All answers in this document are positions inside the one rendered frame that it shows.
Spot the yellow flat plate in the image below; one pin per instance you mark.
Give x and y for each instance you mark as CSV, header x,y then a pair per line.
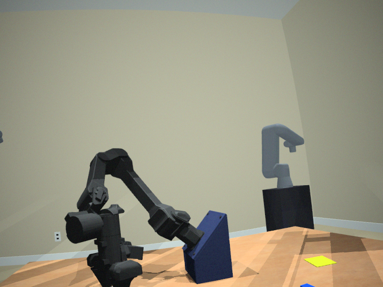
x,y
319,261

